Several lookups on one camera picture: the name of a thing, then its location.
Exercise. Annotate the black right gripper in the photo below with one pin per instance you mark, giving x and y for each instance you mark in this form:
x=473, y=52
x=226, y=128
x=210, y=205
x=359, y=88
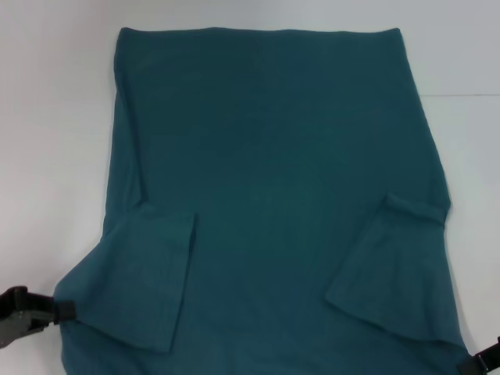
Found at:
x=493, y=359

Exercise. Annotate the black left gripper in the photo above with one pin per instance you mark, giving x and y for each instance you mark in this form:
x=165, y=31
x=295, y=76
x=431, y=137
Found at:
x=19, y=312

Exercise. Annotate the teal blue t-shirt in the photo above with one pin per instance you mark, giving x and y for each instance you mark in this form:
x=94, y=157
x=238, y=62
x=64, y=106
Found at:
x=273, y=195

